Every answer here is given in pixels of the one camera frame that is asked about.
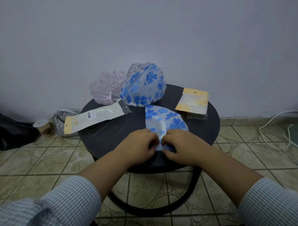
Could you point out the black round side table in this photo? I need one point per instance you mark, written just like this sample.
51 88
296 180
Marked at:
104 137

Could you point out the black bag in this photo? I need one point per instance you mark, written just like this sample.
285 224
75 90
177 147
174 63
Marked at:
15 135

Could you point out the person's right forearm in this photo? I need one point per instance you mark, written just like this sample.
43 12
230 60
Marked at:
232 177

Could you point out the silver quilted handbag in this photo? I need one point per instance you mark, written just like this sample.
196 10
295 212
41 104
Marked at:
58 125

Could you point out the pink print shower cap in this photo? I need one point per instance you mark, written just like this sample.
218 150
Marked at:
104 90

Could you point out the cream packet with barcode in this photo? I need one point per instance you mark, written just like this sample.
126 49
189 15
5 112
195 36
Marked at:
100 116

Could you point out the blue flower shower cap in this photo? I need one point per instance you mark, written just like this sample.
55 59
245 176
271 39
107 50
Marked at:
160 121
144 86

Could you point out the ribbon spool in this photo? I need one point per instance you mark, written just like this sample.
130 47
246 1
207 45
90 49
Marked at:
43 127

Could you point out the person's left hand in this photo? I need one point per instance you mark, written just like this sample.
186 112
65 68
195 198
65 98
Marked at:
137 149

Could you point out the person's right hand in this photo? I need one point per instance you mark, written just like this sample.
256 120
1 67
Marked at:
186 146

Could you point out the stack of yellow small pouches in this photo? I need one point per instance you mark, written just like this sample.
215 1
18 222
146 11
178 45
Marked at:
193 100

